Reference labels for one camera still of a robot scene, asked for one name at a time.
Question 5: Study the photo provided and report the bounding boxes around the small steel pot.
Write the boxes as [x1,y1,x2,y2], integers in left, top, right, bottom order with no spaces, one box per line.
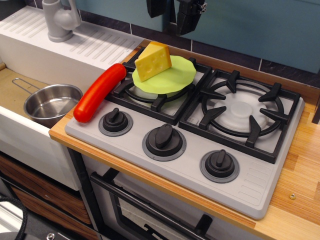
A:
[12,78,83,129]

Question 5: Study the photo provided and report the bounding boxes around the oven door with black handle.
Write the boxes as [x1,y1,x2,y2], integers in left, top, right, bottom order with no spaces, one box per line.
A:
[83,156,257,240]

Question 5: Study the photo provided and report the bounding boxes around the red toy sausage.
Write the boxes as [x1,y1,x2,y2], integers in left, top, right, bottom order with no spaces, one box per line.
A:
[73,63,127,123]

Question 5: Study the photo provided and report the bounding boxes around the black left burner grate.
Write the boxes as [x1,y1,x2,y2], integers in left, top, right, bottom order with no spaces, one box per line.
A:
[105,47,213,125]

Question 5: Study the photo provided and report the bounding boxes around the yellow cheese wedge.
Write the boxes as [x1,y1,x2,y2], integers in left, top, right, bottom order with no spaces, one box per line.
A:
[134,41,172,82]

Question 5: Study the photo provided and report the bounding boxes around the white sink unit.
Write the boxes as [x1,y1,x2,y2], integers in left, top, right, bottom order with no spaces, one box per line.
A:
[0,6,142,191]

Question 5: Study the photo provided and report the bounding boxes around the black stove knob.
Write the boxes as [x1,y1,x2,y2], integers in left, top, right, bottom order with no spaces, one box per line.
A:
[200,149,240,184]
[98,107,134,137]
[142,123,187,162]

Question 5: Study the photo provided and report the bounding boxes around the grey toy stove top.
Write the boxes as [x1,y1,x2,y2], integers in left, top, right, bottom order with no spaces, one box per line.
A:
[64,46,306,221]

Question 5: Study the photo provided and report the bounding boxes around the black right stove knob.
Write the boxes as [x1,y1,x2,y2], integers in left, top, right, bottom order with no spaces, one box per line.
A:
[200,149,240,184]

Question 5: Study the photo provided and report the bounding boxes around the light green plate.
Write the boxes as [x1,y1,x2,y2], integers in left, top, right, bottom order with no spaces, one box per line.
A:
[132,55,197,94]

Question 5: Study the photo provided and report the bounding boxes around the black braided cable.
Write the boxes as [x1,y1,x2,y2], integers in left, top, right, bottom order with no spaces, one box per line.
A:
[0,196,29,240]

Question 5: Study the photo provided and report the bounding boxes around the black burner grate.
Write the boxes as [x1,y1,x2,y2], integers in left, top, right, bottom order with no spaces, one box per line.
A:
[178,69,305,164]
[105,47,213,125]

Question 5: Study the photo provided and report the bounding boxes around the black middle stove knob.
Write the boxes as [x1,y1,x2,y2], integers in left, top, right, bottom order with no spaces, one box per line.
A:
[142,123,187,162]

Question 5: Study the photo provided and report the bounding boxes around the teal right wall cabinet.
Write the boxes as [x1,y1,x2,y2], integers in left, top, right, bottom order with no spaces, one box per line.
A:
[183,0,320,74]

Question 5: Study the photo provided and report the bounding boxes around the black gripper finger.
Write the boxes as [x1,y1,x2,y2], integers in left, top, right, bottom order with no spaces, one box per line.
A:
[146,0,167,18]
[176,0,207,36]

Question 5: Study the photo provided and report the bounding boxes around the grey toy faucet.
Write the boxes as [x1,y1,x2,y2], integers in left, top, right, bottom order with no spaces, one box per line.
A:
[42,0,81,43]

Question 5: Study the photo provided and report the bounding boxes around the black left stove knob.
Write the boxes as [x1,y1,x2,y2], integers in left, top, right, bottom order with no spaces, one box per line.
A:
[98,107,134,137]

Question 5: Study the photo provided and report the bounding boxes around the wooden drawer fronts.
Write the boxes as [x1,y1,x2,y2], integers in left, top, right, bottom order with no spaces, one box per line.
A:
[0,152,99,240]

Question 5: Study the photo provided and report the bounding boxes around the black right burner grate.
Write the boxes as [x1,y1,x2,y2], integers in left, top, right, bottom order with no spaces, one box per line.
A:
[178,69,305,164]

